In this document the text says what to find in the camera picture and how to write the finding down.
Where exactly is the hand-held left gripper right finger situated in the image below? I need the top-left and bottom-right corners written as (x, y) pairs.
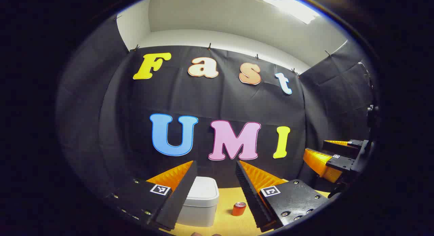
top-left (236, 160), bottom-right (329, 233)

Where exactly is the red pop can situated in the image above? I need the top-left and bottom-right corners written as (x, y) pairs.
top-left (232, 202), bottom-right (247, 216)

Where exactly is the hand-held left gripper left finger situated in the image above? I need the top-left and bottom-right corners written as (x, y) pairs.
top-left (105, 160), bottom-right (198, 231)

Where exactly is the white desktop garbage bin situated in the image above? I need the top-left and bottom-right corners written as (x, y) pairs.
top-left (176, 176), bottom-right (220, 227)

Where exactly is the wooden desktop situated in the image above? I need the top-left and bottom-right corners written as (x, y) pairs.
top-left (159, 187), bottom-right (331, 236)

